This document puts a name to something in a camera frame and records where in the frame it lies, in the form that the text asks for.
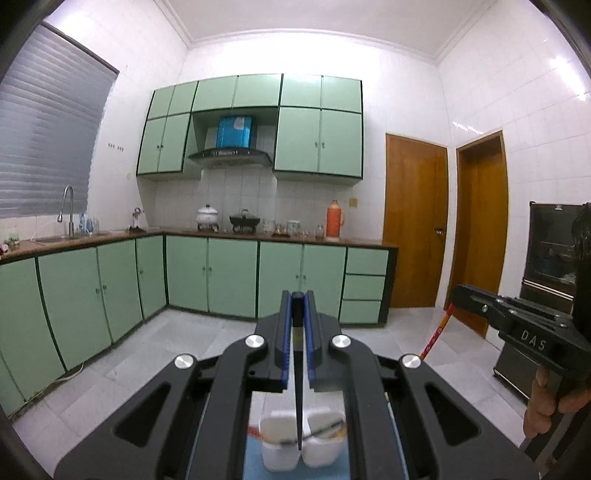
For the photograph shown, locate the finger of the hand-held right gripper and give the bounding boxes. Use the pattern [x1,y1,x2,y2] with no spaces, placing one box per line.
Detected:
[455,285,575,326]
[447,295,509,331]

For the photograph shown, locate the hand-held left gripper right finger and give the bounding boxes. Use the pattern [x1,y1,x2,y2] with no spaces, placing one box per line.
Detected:
[303,290,539,480]

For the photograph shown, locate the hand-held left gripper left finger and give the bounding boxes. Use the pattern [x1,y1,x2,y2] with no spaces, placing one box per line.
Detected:
[54,291,295,480]

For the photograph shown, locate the black chopstick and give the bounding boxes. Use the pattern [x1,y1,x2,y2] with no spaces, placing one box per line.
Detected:
[292,292,306,452]

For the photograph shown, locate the red broom handle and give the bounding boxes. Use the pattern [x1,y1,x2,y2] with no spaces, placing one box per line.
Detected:
[419,304,454,361]

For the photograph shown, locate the white two-compartment utensil container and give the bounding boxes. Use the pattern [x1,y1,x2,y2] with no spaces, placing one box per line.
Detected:
[257,406,350,474]

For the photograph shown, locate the person's right hand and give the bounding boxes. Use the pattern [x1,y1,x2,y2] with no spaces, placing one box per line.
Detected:
[523,368,591,439]

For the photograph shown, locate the black glass-door oven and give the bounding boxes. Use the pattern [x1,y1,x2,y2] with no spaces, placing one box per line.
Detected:
[492,200,591,403]

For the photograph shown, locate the green drawer stack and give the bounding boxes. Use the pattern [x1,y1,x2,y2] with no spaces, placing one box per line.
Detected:
[339,247,391,326]

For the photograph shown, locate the green stove base cabinets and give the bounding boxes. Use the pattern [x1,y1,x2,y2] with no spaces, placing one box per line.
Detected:
[164,233,348,320]

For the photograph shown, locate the closed wooden door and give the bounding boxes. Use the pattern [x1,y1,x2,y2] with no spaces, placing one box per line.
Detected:
[385,133,450,309]

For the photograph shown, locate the row of glass jars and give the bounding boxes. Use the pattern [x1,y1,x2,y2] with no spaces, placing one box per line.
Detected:
[262,219,327,241]

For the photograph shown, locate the orange thermos flask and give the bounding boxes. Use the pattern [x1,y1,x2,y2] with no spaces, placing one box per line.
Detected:
[326,200,344,242]

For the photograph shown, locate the black wok with lid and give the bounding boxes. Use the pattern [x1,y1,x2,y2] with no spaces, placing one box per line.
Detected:
[229,209,260,233]

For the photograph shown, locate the white cooking pot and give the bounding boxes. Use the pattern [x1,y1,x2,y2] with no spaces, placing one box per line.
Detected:
[196,204,219,231]

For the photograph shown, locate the black range hood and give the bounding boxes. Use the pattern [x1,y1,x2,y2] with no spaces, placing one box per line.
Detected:
[187,147,273,169]

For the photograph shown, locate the blue range hood chimney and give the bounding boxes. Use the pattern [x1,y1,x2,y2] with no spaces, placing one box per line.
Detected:
[217,115,254,150]

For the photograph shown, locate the green sink base cabinets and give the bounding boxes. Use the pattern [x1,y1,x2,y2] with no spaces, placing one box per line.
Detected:
[0,233,167,417]

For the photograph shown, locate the steel kitchen faucet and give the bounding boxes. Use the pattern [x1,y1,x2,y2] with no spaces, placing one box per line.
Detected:
[57,185,76,237]

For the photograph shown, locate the grey window blind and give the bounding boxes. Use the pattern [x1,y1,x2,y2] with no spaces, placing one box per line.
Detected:
[0,23,121,220]

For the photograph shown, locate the wooden door with frame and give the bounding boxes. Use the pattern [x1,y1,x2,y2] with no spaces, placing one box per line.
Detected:
[455,130,509,340]

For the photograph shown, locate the tall green wall cabinet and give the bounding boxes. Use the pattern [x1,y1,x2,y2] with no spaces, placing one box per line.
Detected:
[272,74,365,182]

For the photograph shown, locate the green angled wall cabinet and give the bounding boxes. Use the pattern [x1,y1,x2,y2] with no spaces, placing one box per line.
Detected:
[136,80,200,177]

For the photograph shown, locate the short green wall cabinet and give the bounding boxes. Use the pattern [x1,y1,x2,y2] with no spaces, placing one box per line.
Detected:
[191,74,283,112]

